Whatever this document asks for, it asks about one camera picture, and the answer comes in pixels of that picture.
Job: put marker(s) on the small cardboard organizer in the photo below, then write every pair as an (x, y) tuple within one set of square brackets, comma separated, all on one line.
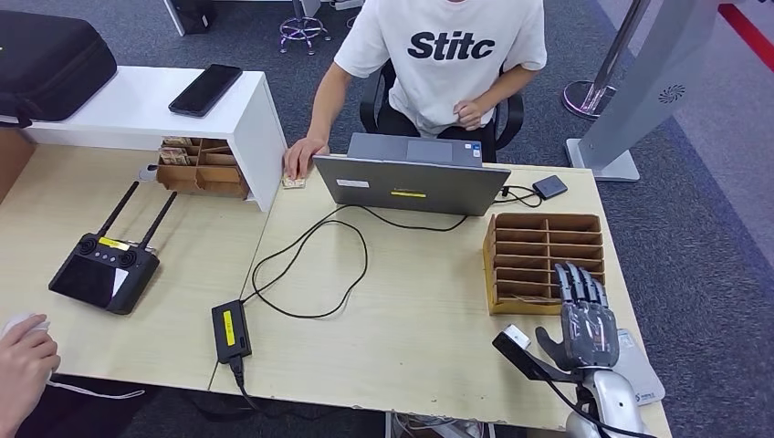
[(205, 177)]

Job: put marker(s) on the bystander's hand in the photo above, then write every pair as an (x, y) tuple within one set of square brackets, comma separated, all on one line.
[(24, 369)]

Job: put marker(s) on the black power adapter yellow label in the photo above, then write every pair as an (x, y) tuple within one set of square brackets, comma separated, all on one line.
[(230, 329)]

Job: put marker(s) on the black cabinet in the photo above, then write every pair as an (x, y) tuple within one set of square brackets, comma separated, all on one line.
[(190, 13)]

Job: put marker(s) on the chrome stanchion post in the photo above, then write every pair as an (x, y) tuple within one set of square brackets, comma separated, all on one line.
[(586, 100)]

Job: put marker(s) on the grey kiosk stand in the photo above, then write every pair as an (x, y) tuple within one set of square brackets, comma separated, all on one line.
[(644, 90)]

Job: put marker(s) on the person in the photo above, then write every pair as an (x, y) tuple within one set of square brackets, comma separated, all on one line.
[(447, 66)]

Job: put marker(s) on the person's left hand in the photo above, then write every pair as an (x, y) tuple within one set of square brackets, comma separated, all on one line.
[(473, 115)]

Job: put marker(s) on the small black external drive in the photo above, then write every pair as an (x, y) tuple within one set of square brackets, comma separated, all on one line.
[(549, 186)]

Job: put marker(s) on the patterned card stack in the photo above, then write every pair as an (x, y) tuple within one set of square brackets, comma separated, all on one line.
[(177, 142), (174, 156)]

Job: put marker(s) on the chrome stool base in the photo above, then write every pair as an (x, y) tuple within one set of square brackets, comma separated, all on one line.
[(302, 28)]

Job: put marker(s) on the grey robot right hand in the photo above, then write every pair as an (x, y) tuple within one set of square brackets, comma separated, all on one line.
[(589, 335)]

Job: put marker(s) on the white handheld device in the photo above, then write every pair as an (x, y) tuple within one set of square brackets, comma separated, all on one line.
[(18, 319)]

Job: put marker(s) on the person's right hand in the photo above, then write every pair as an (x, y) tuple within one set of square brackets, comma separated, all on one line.
[(305, 157)]

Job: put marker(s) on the black remote controller with antennas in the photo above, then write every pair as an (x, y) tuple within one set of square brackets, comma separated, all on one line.
[(100, 277)]

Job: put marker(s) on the white desk shelf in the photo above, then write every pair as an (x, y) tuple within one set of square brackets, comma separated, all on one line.
[(133, 109)]

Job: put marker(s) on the black carrying case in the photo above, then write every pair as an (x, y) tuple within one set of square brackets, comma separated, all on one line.
[(48, 63)]

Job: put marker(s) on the black office chair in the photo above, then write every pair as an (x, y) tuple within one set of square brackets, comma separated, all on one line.
[(513, 118)]

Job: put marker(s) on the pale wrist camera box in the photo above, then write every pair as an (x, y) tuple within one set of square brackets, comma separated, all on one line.
[(514, 338)]

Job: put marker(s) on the person's left forearm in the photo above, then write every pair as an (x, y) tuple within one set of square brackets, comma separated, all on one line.
[(511, 87)]

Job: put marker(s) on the grey laptop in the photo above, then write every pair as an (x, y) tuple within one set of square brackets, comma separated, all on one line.
[(411, 187)]

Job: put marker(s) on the black smartphone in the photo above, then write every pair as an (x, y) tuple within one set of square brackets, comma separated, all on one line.
[(205, 90)]

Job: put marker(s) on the person's right forearm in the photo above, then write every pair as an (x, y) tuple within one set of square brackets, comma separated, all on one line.
[(320, 115)]

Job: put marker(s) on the large cardboard slotted organizer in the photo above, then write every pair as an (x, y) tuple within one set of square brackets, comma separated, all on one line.
[(520, 242)]

